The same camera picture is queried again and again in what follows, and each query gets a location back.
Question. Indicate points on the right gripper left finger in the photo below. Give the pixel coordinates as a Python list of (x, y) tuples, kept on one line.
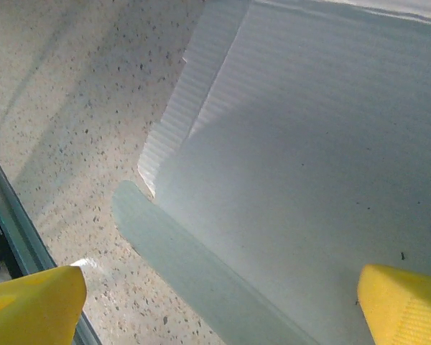
[(32, 305)]

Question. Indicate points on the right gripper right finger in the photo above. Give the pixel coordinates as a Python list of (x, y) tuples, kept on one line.
[(398, 305)]

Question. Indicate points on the light blue cloth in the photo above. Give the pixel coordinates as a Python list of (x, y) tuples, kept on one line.
[(309, 143)]

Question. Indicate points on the aluminium frame rail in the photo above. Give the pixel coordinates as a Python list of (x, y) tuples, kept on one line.
[(16, 219)]

